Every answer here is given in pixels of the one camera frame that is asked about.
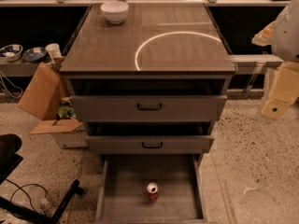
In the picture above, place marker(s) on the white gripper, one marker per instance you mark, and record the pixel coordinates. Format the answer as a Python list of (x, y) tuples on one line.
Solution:
[(287, 34)]

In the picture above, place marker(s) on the red coke can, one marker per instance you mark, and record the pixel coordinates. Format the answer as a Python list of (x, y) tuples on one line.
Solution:
[(152, 191)]

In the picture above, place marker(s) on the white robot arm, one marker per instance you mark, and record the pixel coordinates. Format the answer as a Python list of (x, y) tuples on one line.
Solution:
[(283, 36)]

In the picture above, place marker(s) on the grey drawer cabinet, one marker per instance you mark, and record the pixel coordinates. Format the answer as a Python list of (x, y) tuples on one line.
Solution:
[(161, 49)]

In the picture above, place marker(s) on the grey bottom drawer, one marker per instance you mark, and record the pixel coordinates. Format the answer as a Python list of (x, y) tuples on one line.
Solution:
[(123, 193)]

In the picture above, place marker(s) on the grey drawer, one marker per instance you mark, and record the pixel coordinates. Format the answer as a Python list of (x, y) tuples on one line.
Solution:
[(193, 144), (148, 108), (123, 193)]

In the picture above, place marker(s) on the grey middle drawer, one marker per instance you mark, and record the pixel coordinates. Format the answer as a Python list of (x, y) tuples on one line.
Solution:
[(193, 144)]

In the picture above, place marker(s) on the grey top drawer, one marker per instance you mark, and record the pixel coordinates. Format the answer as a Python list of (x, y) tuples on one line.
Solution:
[(148, 108)]

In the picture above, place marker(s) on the white ceramic bowl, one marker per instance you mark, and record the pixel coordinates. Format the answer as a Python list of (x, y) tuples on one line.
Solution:
[(115, 11)]

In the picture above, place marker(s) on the green snack bag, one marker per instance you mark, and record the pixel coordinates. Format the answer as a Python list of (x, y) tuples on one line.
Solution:
[(66, 112)]

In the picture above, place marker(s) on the open cardboard box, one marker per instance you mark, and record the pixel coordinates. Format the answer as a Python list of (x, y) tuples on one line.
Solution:
[(44, 99)]

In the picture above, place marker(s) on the white paper cup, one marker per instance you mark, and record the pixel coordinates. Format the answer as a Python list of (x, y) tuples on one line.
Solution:
[(53, 50)]

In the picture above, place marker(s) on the blue patterned bowl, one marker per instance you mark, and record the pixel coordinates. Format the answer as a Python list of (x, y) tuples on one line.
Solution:
[(34, 55)]

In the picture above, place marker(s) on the clear plastic bottle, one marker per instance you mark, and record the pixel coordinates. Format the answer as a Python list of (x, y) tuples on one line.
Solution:
[(48, 206)]

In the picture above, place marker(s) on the black office chair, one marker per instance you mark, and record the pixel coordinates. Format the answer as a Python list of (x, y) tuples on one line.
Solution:
[(15, 182)]

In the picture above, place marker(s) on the patterned bowl far left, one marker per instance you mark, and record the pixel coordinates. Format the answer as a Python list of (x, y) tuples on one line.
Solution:
[(11, 53)]

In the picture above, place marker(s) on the grey wall shelf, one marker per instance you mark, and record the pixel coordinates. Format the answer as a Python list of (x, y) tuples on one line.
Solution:
[(21, 68)]

